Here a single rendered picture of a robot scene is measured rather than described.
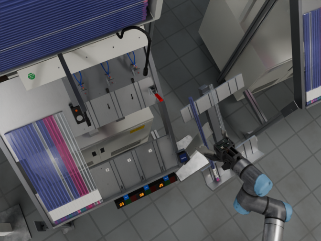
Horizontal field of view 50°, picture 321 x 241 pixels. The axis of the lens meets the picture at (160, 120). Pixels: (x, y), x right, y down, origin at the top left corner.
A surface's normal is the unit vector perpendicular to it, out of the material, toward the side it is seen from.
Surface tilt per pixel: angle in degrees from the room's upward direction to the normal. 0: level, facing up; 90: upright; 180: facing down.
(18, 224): 0
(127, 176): 44
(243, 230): 0
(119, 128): 0
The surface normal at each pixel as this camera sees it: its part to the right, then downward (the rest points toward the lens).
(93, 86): 0.37, 0.39
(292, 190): 0.10, -0.29
